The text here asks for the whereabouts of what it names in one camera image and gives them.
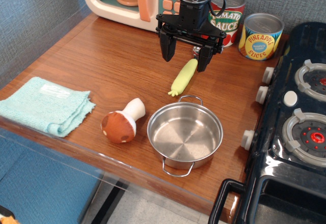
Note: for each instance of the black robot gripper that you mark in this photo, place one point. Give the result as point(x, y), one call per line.
point(191, 26)

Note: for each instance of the light blue cloth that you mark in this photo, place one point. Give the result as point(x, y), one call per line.
point(47, 107)

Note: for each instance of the toy microwave teal and cream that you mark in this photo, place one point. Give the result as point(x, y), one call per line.
point(137, 13)

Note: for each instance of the tomato sauce can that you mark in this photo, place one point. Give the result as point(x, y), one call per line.
point(229, 20)

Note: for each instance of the pineapple slices can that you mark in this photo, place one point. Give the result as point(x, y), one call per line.
point(260, 36)

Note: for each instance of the stainless steel pot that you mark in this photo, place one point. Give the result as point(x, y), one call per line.
point(185, 135)

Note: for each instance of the plush brown mushroom toy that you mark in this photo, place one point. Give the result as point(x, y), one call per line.
point(120, 126)

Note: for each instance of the black toy stove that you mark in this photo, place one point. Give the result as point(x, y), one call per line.
point(285, 170)

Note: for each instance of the spoon with green handle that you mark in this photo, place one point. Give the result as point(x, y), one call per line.
point(184, 76)

